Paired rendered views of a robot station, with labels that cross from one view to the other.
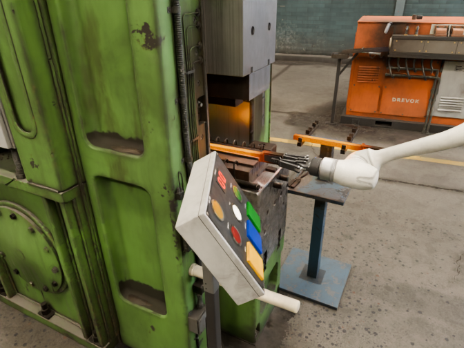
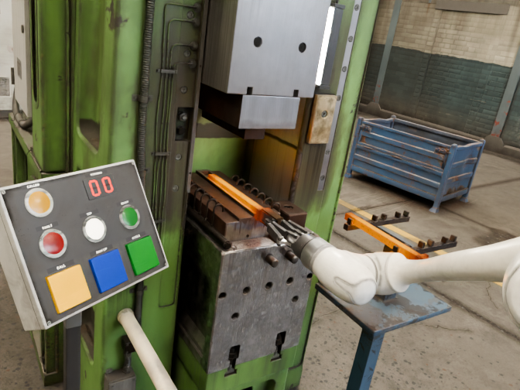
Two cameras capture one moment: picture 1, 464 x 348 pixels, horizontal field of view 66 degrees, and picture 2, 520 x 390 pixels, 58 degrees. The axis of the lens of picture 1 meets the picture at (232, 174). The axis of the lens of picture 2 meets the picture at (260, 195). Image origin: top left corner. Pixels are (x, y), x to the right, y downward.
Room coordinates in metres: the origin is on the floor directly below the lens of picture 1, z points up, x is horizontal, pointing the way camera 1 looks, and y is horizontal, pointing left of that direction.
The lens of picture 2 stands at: (0.18, -0.72, 1.56)
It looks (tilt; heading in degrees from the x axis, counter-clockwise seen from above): 20 degrees down; 27
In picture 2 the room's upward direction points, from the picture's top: 9 degrees clockwise
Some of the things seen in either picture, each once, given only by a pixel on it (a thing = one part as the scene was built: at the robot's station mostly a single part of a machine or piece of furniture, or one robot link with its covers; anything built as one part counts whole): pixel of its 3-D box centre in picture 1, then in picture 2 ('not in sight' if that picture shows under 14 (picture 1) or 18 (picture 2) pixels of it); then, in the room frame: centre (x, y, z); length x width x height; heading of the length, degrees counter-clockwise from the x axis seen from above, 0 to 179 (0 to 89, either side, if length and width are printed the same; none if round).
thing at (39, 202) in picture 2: (217, 210); (39, 202); (0.72, 0.04, 1.16); 0.05 x 0.03 x 0.04; 153
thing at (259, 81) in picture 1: (211, 76); (234, 97); (1.46, 0.07, 1.32); 0.42 x 0.20 x 0.10; 63
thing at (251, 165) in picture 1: (215, 158); (221, 200); (1.46, 0.07, 0.96); 0.42 x 0.20 x 0.09; 63
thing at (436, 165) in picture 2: not in sight; (412, 159); (5.53, 0.15, 0.36); 1.20 x 0.80 x 0.72; 73
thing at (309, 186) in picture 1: (323, 179); (382, 296); (1.71, -0.50, 0.70); 0.40 x 0.30 x 0.02; 152
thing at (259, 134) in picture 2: (207, 93); (231, 118); (1.50, 0.10, 1.24); 0.30 x 0.07 x 0.06; 63
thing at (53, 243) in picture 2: (235, 235); (53, 243); (0.72, -0.01, 1.09); 0.05 x 0.03 x 0.04; 153
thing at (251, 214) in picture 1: (252, 217); (141, 255); (0.92, -0.06, 1.01); 0.07 x 0.05 x 0.07; 178
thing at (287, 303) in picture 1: (243, 287); (151, 360); (1.01, -0.03, 0.62); 0.44 x 0.05 x 0.05; 63
